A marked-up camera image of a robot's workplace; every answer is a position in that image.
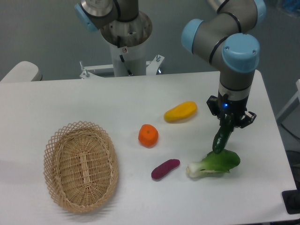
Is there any black pedestal cable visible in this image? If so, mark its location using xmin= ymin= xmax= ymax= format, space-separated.
xmin=116 ymin=35 xmax=133 ymax=76

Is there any woven wicker basket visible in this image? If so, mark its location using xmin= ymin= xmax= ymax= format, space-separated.
xmin=43 ymin=121 xmax=119 ymax=213

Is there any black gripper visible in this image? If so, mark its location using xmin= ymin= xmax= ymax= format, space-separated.
xmin=206 ymin=88 xmax=256 ymax=132

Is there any purple sweet potato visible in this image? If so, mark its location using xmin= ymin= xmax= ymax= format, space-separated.
xmin=151 ymin=159 xmax=180 ymax=180

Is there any white chair back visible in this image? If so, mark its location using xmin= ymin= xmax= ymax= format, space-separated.
xmin=0 ymin=61 xmax=43 ymax=83

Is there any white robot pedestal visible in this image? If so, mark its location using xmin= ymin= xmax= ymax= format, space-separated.
xmin=79 ymin=11 xmax=165 ymax=79

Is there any orange tangerine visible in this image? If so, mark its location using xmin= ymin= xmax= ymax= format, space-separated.
xmin=138 ymin=124 xmax=159 ymax=148

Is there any green cucumber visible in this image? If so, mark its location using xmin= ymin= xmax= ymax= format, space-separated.
xmin=212 ymin=115 xmax=232 ymax=154

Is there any green bok choy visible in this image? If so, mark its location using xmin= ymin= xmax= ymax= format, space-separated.
xmin=186 ymin=149 xmax=240 ymax=178

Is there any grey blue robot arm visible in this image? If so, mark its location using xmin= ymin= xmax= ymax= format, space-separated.
xmin=75 ymin=0 xmax=266 ymax=131

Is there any black device at table edge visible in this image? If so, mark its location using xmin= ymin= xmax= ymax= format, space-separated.
xmin=282 ymin=190 xmax=300 ymax=215

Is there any yellow mango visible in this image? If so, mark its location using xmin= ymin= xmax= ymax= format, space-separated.
xmin=164 ymin=101 xmax=198 ymax=122

